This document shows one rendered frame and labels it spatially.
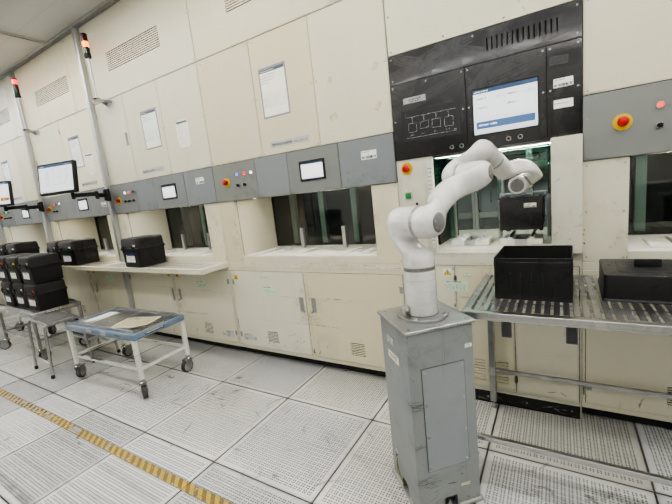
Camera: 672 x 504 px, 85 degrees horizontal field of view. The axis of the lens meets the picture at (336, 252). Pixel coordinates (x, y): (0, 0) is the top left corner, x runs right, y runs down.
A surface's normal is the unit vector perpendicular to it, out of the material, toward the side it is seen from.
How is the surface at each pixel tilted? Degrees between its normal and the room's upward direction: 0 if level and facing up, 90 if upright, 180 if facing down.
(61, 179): 82
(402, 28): 92
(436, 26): 93
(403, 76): 90
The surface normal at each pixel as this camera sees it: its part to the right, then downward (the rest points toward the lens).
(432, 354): 0.25, 0.14
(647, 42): -0.51, 0.20
